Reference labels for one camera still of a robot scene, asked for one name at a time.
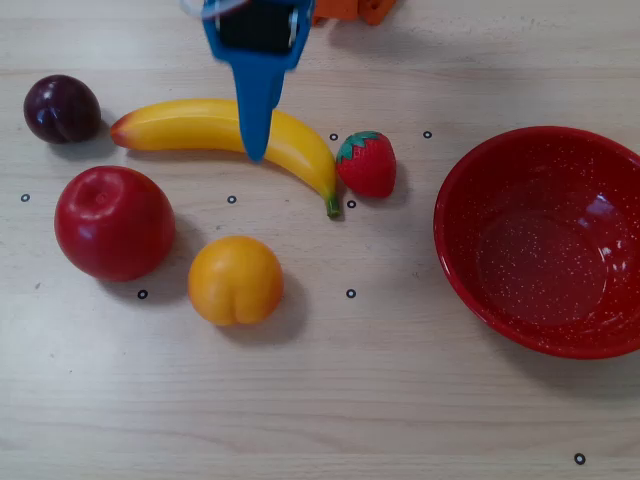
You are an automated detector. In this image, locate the red toy apple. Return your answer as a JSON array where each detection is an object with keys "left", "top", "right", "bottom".
[{"left": 53, "top": 165, "right": 177, "bottom": 283}]

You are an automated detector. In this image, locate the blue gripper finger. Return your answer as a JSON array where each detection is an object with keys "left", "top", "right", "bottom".
[{"left": 231, "top": 63, "right": 287, "bottom": 164}]

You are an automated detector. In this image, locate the orange yellow toy peach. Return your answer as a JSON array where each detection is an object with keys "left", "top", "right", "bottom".
[{"left": 187, "top": 235, "right": 285, "bottom": 327}]

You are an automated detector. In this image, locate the red speckled bowl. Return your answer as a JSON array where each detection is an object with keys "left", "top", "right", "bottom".
[{"left": 432, "top": 125, "right": 640, "bottom": 361}]

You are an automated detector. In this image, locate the dark purple toy plum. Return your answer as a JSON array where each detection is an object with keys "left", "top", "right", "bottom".
[{"left": 23, "top": 74, "right": 102, "bottom": 145}]

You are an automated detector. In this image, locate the red toy strawberry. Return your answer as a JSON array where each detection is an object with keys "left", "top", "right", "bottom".
[{"left": 335, "top": 130, "right": 398, "bottom": 199}]

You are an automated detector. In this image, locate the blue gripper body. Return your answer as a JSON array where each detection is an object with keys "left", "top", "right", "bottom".
[{"left": 201, "top": 0, "right": 317, "bottom": 72}]

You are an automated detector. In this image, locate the yellow toy banana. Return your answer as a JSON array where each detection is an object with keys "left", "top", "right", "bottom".
[{"left": 109, "top": 98, "right": 344, "bottom": 220}]

